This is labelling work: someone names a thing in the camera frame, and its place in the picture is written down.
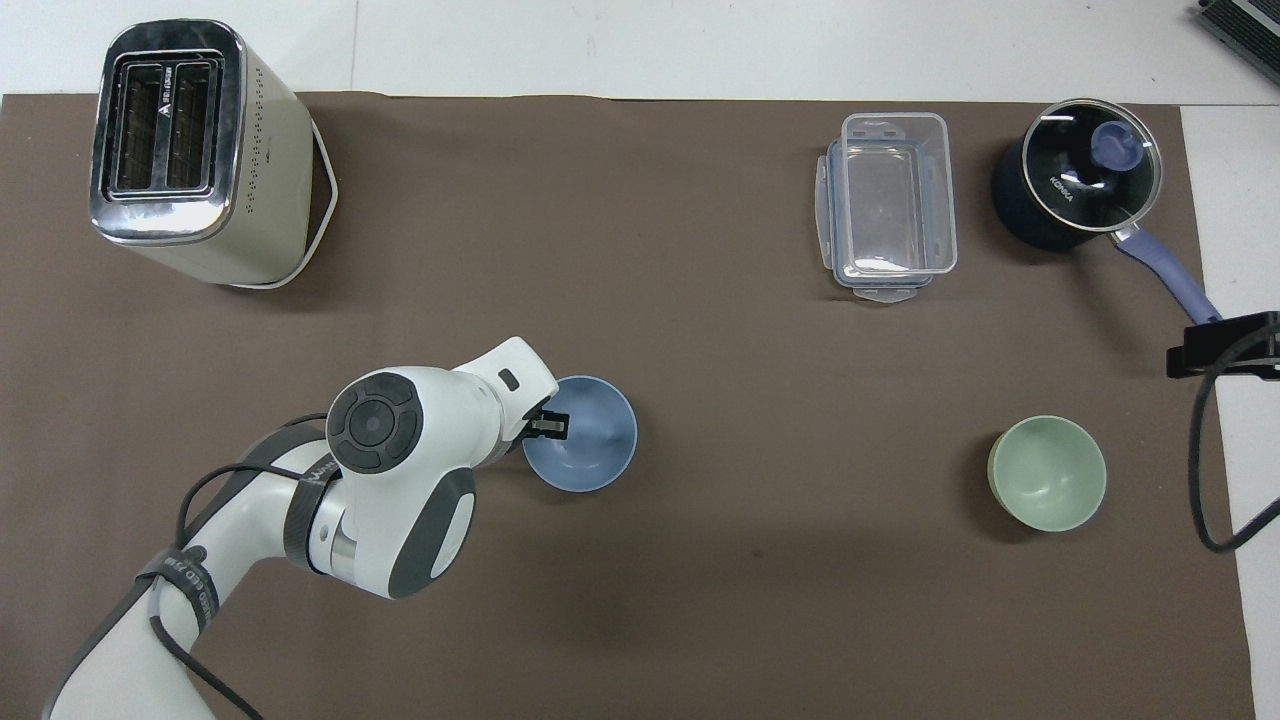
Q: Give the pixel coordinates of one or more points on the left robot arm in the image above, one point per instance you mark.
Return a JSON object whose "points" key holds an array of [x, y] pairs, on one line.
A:
{"points": [[400, 480]]}

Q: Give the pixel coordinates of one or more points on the blue bowl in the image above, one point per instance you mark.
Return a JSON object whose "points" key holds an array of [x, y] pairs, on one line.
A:
{"points": [[590, 440]]}

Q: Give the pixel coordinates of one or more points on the green bowl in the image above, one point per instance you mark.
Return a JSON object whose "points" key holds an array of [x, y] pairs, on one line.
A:
{"points": [[1050, 478]]}

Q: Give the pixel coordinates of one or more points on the clear container lid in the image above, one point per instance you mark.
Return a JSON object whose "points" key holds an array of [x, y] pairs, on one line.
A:
{"points": [[880, 291]]}

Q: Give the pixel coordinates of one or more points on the silver toaster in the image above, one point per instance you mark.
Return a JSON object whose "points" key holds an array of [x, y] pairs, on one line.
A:
{"points": [[200, 210]]}

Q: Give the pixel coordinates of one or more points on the clear plastic container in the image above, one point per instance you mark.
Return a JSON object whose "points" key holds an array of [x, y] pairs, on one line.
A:
{"points": [[895, 200]]}

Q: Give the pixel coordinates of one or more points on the dark blue pot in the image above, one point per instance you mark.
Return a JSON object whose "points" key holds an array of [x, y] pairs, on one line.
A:
{"points": [[1020, 215]]}

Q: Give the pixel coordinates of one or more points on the glass pot lid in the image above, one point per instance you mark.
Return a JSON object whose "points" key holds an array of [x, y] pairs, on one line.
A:
{"points": [[1085, 165]]}

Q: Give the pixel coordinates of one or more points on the grey metal case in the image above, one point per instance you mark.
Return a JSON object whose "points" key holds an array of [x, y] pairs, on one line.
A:
{"points": [[1245, 22]]}

